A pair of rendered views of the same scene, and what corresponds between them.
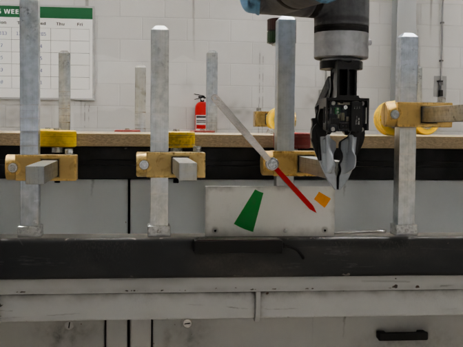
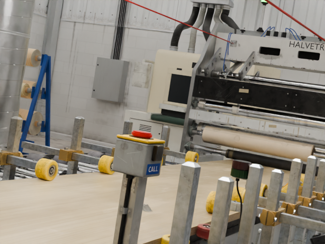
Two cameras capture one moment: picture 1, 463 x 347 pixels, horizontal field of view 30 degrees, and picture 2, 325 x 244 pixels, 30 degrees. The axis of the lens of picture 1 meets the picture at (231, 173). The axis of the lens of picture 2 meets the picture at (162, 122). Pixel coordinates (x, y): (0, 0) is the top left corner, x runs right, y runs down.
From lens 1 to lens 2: 1.93 m
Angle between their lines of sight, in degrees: 57
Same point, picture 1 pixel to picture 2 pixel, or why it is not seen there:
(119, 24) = not seen: outside the picture
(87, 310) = not seen: outside the picture
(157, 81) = (225, 219)
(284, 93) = (254, 215)
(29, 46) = (192, 205)
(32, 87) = (187, 237)
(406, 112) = (277, 217)
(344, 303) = not seen: outside the picture
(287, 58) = (258, 192)
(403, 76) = (278, 195)
